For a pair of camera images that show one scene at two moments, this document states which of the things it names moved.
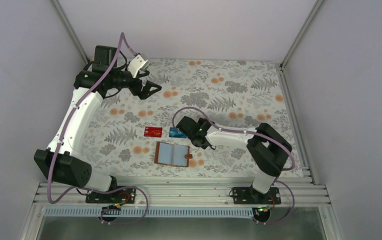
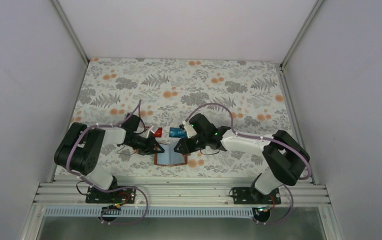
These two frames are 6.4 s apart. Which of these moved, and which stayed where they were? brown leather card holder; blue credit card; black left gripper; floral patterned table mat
Moved: black left gripper
Stayed: blue credit card; brown leather card holder; floral patterned table mat
